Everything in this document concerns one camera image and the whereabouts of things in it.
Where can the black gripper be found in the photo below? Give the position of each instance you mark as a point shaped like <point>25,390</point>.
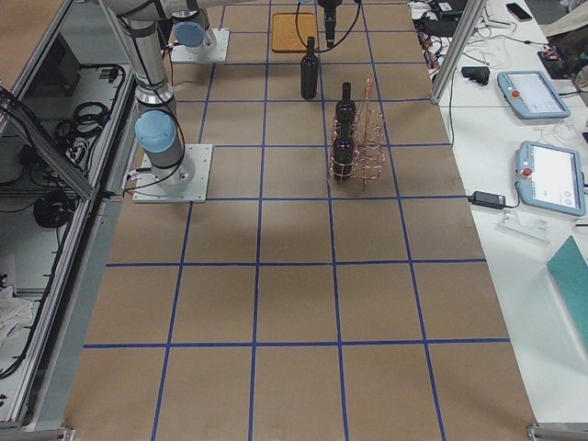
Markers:
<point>329,5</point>

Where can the dark wine bottle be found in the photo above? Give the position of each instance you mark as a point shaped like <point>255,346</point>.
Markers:
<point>345,110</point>
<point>309,69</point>
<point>343,150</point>

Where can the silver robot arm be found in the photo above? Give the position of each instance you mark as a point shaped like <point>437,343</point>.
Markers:
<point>157,129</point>
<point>192,25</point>

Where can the wooden tray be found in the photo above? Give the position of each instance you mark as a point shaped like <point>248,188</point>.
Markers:
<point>290,31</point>

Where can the black handheld device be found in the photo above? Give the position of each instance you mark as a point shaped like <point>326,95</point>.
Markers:
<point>477,74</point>

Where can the black smartphone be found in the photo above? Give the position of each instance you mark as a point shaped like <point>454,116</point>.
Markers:
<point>518,12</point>

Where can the far teach pendant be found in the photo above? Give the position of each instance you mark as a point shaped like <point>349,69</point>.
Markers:
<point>531,95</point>

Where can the teach pendant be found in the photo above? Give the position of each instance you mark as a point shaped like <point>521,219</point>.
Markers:
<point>531,95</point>
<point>550,177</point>

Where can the black power adapter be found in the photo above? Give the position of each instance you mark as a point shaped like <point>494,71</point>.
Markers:
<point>487,200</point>

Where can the near teach pendant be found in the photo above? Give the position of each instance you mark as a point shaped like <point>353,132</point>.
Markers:
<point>550,177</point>

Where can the clear acrylic stand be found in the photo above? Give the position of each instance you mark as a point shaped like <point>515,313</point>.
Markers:
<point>534,228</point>

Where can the teal folder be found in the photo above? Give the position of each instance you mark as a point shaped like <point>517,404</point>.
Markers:
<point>568,269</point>

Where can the copper wire bottle basket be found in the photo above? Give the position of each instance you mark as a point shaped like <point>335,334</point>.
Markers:
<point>368,136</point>

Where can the aluminium frame post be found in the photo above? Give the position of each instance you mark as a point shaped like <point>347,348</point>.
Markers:
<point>456,47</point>

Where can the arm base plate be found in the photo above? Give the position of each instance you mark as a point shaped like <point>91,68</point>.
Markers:
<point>202,46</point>
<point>189,182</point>

